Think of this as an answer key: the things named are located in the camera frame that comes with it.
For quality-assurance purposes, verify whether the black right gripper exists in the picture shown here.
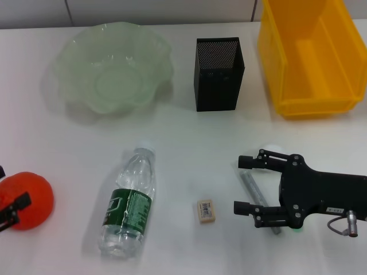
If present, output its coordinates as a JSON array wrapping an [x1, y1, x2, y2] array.
[[233, 148, 367, 229]]

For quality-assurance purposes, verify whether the yellow plastic bin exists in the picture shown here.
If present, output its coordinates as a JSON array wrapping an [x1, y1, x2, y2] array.
[[257, 0, 367, 120]]

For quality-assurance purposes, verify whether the grey pen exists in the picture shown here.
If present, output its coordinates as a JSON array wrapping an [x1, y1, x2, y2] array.
[[239, 168, 281, 235]]

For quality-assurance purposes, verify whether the black mesh pen holder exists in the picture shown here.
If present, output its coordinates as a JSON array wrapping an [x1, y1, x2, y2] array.
[[193, 37, 247, 112]]

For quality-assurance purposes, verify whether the green glass fruit plate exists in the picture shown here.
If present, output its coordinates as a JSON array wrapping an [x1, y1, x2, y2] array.
[[47, 22, 175, 115]]

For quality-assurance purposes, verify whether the beige eraser with barcode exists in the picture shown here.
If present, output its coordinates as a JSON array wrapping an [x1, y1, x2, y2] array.
[[197, 199, 218, 225]]

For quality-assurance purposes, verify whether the orange fruit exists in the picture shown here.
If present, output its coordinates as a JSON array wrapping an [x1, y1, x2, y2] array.
[[0, 171, 55, 231]]

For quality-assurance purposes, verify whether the right arm cable silver plug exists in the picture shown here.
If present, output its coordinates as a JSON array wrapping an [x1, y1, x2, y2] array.
[[328, 210, 360, 238]]

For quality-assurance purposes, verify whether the white paper ball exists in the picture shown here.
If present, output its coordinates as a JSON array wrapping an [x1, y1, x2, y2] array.
[[259, 144, 285, 158]]

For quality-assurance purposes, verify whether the clear water bottle green label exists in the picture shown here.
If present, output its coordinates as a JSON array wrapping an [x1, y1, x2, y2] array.
[[97, 140, 157, 260]]

